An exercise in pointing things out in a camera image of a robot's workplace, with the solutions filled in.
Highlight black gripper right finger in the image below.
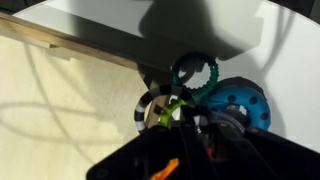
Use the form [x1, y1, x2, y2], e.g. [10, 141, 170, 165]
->
[199, 105, 218, 134]

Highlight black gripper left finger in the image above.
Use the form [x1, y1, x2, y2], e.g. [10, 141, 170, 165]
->
[180, 105, 200, 135]

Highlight black white striped ring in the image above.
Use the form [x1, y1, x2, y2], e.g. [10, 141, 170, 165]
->
[134, 84, 210, 134]

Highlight light wooden slatted tray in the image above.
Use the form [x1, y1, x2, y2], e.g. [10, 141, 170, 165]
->
[0, 11, 188, 180]

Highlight light green knobbed ring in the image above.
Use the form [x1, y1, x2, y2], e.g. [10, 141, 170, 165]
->
[157, 98, 188, 128]

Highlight blue ring with holes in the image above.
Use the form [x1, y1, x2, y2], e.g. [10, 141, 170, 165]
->
[201, 77, 272, 132]

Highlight dark green ridged ring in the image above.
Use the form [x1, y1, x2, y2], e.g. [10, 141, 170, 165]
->
[171, 51, 220, 101]

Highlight orange textured ring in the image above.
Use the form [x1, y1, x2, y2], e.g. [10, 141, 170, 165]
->
[149, 157, 181, 180]

